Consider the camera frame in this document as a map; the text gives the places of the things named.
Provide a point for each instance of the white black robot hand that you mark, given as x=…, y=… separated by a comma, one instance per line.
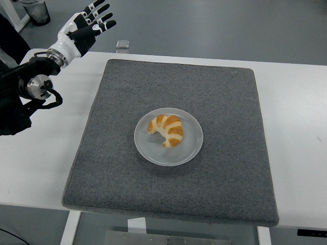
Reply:
x=69, y=44

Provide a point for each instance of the golden croissant bread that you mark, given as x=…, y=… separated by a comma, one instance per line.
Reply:
x=171, y=127

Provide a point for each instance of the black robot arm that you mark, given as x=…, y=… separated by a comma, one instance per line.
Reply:
x=15, y=97

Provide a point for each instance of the light grey round plate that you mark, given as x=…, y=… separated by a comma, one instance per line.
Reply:
x=189, y=150

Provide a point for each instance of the dark mesh waste bin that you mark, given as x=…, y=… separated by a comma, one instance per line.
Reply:
x=38, y=12

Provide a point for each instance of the person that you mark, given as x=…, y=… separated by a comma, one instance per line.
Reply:
x=12, y=43

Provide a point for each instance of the white table leg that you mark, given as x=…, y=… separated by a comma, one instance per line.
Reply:
x=264, y=236
x=70, y=228

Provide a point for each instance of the grey felt mat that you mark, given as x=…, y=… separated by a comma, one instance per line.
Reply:
x=204, y=189

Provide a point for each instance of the black table control panel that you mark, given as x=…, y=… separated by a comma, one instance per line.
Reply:
x=311, y=232

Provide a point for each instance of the white furniture frame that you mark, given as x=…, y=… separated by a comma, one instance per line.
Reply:
x=19, y=21

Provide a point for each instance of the white table bracket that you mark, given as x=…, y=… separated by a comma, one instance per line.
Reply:
x=136, y=225

